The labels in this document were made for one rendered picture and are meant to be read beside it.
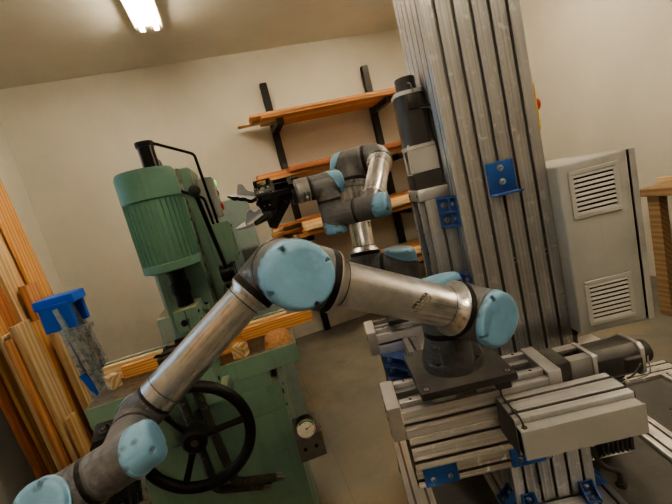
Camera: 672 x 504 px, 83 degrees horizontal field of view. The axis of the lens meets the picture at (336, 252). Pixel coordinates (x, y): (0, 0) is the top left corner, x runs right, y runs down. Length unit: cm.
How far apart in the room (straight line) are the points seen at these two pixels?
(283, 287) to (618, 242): 93
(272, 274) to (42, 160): 345
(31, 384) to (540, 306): 241
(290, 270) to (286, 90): 332
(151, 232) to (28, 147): 284
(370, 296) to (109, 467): 48
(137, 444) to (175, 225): 69
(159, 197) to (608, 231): 124
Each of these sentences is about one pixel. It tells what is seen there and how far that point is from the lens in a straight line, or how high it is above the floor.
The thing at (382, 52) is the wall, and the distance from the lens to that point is 425.
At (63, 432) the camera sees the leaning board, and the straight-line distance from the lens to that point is 270.
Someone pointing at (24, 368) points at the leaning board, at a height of 82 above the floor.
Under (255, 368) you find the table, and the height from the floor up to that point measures 86.
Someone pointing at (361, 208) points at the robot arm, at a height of 124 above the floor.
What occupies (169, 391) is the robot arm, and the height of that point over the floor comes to 103.
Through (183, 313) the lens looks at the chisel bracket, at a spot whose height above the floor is 106.
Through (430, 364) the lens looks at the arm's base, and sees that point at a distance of 100.
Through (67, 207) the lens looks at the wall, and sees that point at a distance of 386.
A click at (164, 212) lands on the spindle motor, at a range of 122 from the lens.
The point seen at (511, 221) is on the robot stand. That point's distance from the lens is 114.
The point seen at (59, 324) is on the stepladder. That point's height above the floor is 104.
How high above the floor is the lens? 131
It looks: 9 degrees down
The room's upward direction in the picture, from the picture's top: 14 degrees counter-clockwise
